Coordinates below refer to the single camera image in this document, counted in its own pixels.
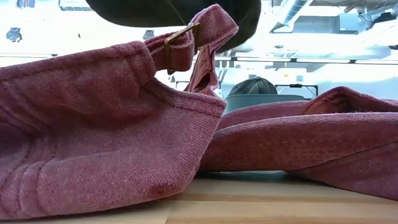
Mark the black baseball cap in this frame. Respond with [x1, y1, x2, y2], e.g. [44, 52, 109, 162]
[228, 76, 279, 96]
[85, 0, 262, 54]

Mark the teal plastic bin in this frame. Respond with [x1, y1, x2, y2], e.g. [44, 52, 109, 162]
[224, 94, 307, 113]

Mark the maroon baseball cap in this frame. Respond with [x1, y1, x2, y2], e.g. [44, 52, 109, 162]
[198, 86, 398, 202]
[0, 3, 239, 220]

